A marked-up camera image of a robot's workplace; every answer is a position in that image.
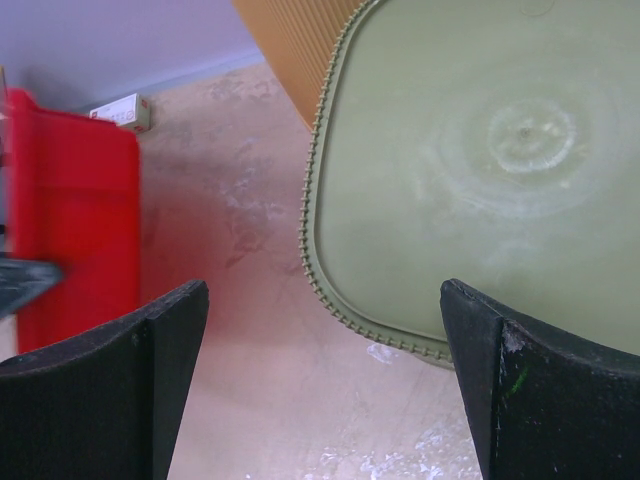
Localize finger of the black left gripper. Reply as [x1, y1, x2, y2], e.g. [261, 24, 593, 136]
[1, 258, 63, 318]

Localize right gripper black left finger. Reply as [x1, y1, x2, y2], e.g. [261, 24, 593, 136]
[1, 280, 209, 479]

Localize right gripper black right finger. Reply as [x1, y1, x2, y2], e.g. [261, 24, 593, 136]
[440, 279, 639, 479]

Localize red plastic tray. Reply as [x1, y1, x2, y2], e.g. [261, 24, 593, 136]
[7, 89, 141, 353]

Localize green mesh waste basket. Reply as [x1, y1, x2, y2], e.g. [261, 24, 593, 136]
[300, 1, 639, 366]

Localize yellow mesh waste basket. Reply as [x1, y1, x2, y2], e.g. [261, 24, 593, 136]
[233, 0, 367, 131]

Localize small white red box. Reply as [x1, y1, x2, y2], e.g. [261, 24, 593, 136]
[88, 93, 151, 134]

